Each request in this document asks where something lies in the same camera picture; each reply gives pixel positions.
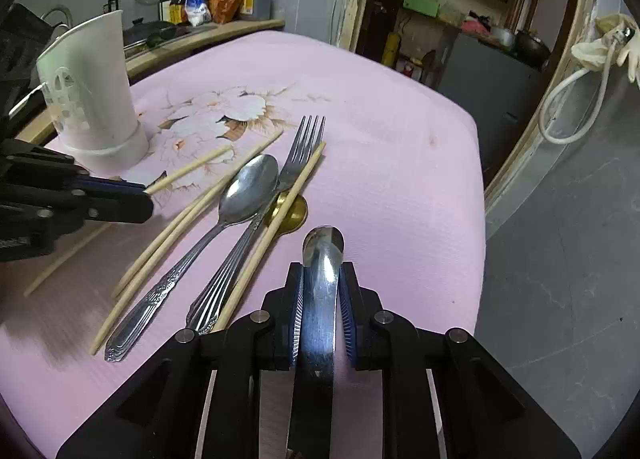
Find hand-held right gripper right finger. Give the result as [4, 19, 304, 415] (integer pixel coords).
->
[337, 261, 583, 459]

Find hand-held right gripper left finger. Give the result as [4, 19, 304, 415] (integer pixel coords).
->
[56, 261, 306, 459]

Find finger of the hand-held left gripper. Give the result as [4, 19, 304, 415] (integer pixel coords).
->
[0, 138, 148, 196]
[30, 192, 154, 240]

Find gold spoon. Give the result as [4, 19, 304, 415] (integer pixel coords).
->
[262, 192, 309, 240]

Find white plastic utensil holder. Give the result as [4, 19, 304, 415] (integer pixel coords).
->
[36, 9, 150, 162]

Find steel fork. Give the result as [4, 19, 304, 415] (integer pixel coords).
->
[186, 114, 326, 336]

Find black wok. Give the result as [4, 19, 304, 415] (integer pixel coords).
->
[122, 19, 193, 52]

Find pink floral table cloth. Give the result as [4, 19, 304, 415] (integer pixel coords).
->
[0, 29, 488, 459]

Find metal sink faucet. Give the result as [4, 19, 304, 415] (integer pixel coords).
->
[40, 6, 73, 35]

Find white and blue bag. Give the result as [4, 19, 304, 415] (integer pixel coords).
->
[185, 0, 213, 25]

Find yellow bottle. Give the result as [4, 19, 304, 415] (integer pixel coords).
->
[382, 32, 403, 67]

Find dark grey cabinet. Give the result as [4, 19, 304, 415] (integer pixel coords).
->
[435, 32, 543, 145]

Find steel pot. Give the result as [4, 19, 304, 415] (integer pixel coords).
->
[487, 26, 518, 52]

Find green basket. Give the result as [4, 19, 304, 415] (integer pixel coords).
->
[402, 0, 441, 19]

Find black pot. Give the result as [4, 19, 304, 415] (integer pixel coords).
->
[515, 29, 551, 67]

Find cream rubber gloves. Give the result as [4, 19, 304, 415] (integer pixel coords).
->
[571, 13, 640, 85]

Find ornate-handled steel spoon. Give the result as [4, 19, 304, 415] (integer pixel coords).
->
[104, 154, 280, 364]

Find white hose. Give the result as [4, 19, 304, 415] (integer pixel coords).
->
[537, 34, 623, 145]

